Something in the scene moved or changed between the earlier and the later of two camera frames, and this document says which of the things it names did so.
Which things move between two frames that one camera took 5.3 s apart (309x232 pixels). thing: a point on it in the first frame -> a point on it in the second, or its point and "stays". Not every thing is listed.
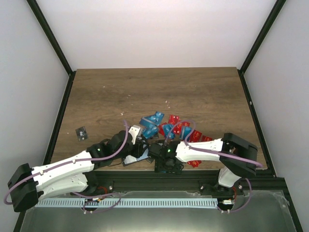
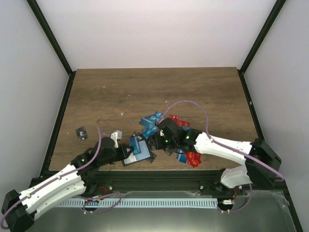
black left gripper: (140, 144) -> (124, 154)
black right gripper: (159, 167) -> (159, 145)
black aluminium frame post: (278, 6) stays
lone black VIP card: (81, 133) stays
